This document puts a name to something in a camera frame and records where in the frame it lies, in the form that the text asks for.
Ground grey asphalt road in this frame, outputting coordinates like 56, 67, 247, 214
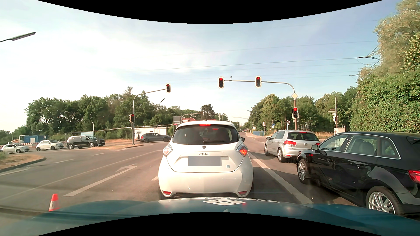
0, 132, 358, 227

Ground black estate car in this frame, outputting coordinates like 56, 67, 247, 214
296, 132, 420, 217

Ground car's own bonnet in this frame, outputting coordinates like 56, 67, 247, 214
0, 197, 420, 236

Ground group of trees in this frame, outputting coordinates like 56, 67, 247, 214
244, 87, 358, 133

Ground dark grey car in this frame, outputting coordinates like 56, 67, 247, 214
140, 132, 172, 143

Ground overhead wires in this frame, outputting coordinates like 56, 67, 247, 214
131, 39, 381, 82

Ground street lamp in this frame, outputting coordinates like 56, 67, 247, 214
0, 32, 36, 44

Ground orange white traffic cone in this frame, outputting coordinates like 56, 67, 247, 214
49, 193, 60, 212

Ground tall green hedge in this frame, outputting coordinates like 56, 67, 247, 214
349, 33, 420, 134

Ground signpost with direction signs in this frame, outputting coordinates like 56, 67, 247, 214
327, 96, 339, 129

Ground row of trees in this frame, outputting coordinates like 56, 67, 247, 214
0, 87, 230, 141

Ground kerbed traffic island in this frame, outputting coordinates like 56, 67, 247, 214
0, 153, 46, 174

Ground white small hatchback car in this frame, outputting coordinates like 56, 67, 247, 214
158, 120, 254, 198

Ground white low building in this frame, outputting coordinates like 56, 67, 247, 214
134, 126, 171, 139

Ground silver hatchback car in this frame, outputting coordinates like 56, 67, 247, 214
264, 130, 321, 163

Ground lamp post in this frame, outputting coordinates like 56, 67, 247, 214
156, 98, 165, 133

